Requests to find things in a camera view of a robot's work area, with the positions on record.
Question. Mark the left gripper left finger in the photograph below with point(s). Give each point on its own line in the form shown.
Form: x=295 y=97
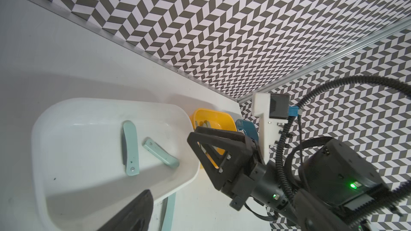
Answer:
x=135 y=216

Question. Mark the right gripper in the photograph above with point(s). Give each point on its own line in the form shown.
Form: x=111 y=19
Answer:
x=234 y=166

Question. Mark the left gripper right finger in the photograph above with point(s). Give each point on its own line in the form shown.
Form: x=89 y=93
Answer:
x=313 y=215

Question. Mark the mint fruit knife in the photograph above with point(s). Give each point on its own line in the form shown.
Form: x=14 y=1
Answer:
x=156 y=150
x=130 y=148
x=168 y=213

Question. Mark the dark teal storage box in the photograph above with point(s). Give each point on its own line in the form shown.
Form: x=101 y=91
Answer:
x=248 y=128

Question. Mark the yellow storage box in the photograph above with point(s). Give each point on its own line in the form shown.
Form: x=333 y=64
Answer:
x=212 y=119

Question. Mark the white storage box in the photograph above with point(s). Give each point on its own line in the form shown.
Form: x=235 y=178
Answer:
x=79 y=176

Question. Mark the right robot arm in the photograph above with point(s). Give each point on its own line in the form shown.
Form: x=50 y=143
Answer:
x=322 y=185

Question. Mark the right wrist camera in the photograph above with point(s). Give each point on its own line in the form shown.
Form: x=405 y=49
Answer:
x=273 y=112

